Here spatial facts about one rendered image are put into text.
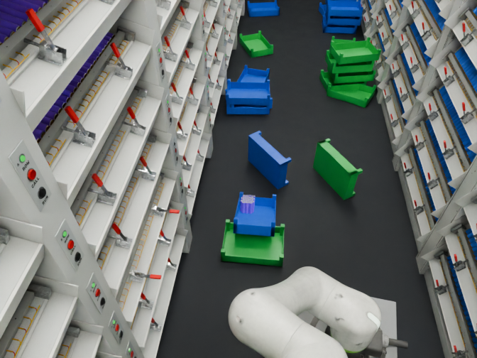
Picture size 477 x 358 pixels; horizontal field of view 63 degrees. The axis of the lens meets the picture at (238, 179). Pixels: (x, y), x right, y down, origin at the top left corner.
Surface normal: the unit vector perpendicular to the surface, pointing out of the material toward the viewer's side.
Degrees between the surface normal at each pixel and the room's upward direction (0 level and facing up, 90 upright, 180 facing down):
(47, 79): 19
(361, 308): 1
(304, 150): 0
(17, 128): 90
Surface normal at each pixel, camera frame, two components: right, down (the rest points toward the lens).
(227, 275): 0.00, -0.70
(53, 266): -0.11, 0.72
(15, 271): 0.32, -0.63
